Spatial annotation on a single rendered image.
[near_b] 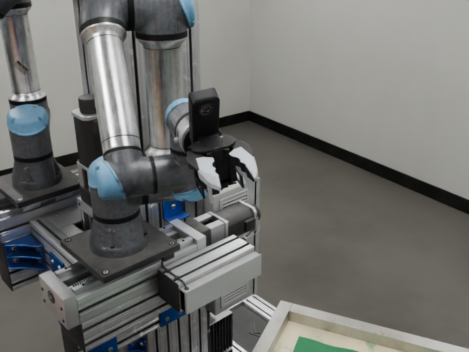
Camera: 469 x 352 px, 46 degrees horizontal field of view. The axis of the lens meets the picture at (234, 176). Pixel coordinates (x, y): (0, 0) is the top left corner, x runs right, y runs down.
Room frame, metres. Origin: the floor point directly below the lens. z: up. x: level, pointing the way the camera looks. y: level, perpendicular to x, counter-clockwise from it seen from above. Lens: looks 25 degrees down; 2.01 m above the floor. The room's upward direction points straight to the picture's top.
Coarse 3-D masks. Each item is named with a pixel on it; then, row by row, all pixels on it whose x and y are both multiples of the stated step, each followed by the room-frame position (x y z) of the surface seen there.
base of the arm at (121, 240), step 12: (96, 216) 1.17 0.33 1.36; (132, 216) 1.17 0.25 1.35; (96, 228) 1.17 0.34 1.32; (108, 228) 1.15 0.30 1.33; (120, 228) 1.15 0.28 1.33; (132, 228) 1.17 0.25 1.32; (144, 228) 1.22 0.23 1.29; (96, 240) 1.16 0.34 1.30; (108, 240) 1.15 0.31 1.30; (120, 240) 1.14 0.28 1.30; (132, 240) 1.16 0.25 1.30; (144, 240) 1.18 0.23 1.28; (96, 252) 1.15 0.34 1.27; (108, 252) 1.14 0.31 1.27; (120, 252) 1.14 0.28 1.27; (132, 252) 1.15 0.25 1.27
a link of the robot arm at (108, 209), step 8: (96, 160) 1.22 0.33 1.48; (96, 184) 1.16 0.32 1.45; (96, 192) 1.16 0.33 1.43; (96, 200) 1.16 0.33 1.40; (104, 200) 1.15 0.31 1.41; (112, 200) 1.15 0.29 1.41; (120, 200) 1.16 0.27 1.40; (128, 200) 1.17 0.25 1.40; (136, 200) 1.17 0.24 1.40; (144, 200) 1.18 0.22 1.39; (96, 208) 1.17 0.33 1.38; (104, 208) 1.15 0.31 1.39; (112, 208) 1.15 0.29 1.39; (120, 208) 1.16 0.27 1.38; (128, 208) 1.17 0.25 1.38; (136, 208) 1.19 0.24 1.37; (104, 216) 1.15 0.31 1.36; (112, 216) 1.15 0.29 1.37; (120, 216) 1.16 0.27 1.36; (128, 216) 1.17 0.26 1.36
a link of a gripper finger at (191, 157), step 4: (188, 152) 0.80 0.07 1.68; (192, 152) 0.80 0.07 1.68; (188, 156) 0.79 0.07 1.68; (192, 156) 0.79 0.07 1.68; (196, 156) 0.78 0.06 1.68; (200, 156) 0.78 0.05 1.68; (204, 156) 0.80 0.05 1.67; (188, 160) 0.77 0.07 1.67; (192, 160) 0.77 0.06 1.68; (188, 164) 0.77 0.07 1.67; (192, 164) 0.76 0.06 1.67; (196, 164) 0.76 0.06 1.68; (192, 168) 0.76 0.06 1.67; (196, 168) 0.74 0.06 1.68
